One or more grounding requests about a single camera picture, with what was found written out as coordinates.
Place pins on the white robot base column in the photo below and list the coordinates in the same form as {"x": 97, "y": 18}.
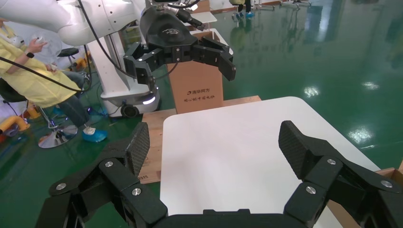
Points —
{"x": 116, "y": 85}

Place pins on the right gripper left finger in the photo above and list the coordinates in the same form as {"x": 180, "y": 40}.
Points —
{"x": 116, "y": 176}

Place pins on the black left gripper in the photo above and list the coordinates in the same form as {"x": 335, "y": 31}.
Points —
{"x": 167, "y": 34}

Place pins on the person in yellow gown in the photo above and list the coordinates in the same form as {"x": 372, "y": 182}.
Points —
{"x": 37, "y": 85}

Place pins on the brown cardboard storage box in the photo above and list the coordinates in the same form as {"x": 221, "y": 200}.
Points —
{"x": 390, "y": 173}

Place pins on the bystander bare hand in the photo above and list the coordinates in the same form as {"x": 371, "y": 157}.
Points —
{"x": 36, "y": 46}

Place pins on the yellow plastic toy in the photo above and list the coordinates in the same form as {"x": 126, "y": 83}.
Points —
{"x": 14, "y": 122}

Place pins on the bystander bare forearm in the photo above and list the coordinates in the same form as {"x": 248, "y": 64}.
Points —
{"x": 19, "y": 63}

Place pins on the distant person with blue shoes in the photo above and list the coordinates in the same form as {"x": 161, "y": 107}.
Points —
{"x": 247, "y": 6}

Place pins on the tall printed cardboard carton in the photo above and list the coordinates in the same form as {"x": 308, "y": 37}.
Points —
{"x": 195, "y": 81}

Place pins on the black wristwatch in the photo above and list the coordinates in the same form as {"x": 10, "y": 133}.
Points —
{"x": 30, "y": 55}

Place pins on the office chair with chrome base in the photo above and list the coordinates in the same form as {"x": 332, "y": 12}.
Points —
{"x": 58, "y": 137}

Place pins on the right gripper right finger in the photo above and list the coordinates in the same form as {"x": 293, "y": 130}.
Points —
{"x": 318, "y": 170}

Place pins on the blue shoe cover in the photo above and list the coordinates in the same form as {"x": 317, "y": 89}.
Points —
{"x": 96, "y": 136}

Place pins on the small white table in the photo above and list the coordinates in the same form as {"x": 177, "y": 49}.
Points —
{"x": 207, "y": 17}

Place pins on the black stool seat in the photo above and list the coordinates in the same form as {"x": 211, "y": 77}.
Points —
{"x": 68, "y": 52}

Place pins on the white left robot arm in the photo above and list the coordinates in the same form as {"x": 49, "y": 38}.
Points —
{"x": 94, "y": 19}

